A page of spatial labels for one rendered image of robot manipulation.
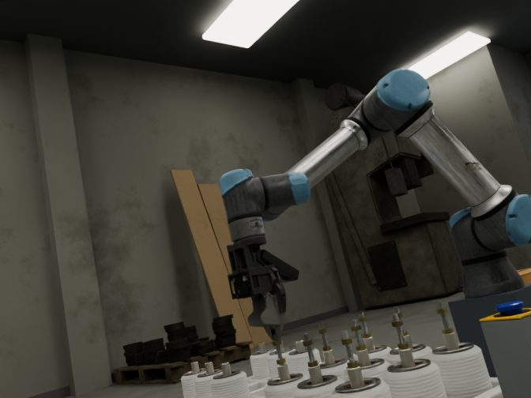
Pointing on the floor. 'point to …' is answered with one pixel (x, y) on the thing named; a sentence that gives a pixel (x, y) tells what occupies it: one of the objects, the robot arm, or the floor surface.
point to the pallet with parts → (181, 353)
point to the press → (388, 217)
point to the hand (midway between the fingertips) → (276, 332)
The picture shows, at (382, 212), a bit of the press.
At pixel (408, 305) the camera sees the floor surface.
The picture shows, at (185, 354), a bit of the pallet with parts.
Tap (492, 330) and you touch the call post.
